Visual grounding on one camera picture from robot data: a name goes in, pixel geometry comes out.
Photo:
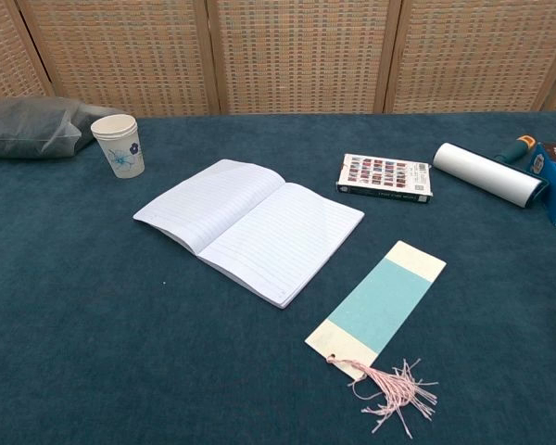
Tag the open lined white notebook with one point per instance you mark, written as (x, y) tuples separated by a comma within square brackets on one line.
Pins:
[(241, 222)]

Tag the small box with colourful print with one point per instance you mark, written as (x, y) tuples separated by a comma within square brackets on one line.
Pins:
[(384, 178)]

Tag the cream and turquoise tasselled bookmark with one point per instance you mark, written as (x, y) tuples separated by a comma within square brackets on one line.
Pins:
[(380, 301)]

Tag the teal velvet tablecloth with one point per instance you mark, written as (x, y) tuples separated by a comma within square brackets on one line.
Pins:
[(120, 347)]

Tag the white floral paper cup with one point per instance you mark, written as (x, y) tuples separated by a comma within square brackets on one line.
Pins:
[(120, 148)]

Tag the grey plastic bag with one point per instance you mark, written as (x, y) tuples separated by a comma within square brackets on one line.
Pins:
[(28, 127)]

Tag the woven wooden folding screen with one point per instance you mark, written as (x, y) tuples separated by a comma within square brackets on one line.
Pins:
[(278, 51)]

